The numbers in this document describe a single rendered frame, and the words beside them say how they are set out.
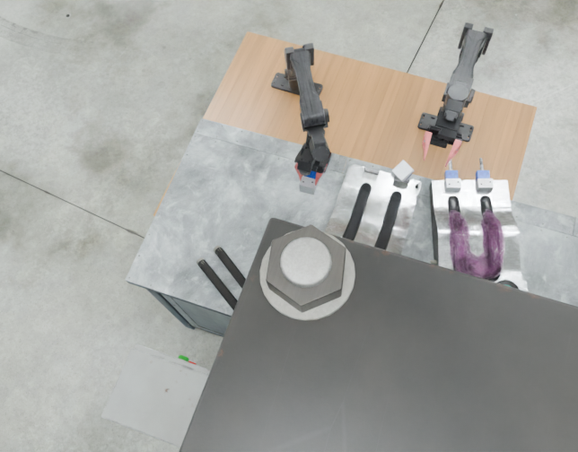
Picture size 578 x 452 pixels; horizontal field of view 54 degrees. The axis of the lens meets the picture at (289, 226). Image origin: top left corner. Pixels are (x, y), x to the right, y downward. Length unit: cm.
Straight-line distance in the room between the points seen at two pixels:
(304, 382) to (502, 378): 22
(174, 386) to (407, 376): 67
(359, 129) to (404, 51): 134
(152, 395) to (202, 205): 100
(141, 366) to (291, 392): 65
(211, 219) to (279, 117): 49
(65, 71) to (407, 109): 221
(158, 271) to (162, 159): 125
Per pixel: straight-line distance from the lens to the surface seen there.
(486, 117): 230
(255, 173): 212
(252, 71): 239
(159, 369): 125
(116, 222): 310
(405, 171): 198
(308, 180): 191
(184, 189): 214
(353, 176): 200
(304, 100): 178
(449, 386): 67
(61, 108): 360
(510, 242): 198
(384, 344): 66
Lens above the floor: 265
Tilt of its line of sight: 67 degrees down
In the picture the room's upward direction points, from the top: 10 degrees counter-clockwise
